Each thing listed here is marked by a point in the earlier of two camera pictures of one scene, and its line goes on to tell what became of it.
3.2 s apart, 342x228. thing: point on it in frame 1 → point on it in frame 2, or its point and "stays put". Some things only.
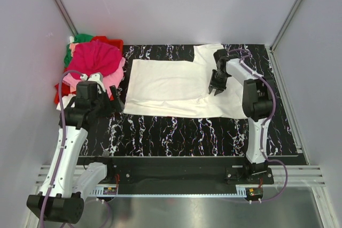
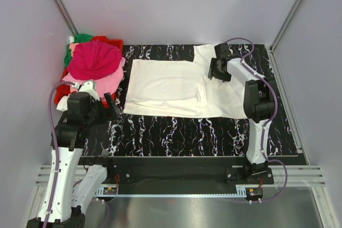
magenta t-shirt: (93, 56) stays put
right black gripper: (213, 84) → (212, 72)
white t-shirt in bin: (65, 99) stays put
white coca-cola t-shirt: (181, 88) stays put
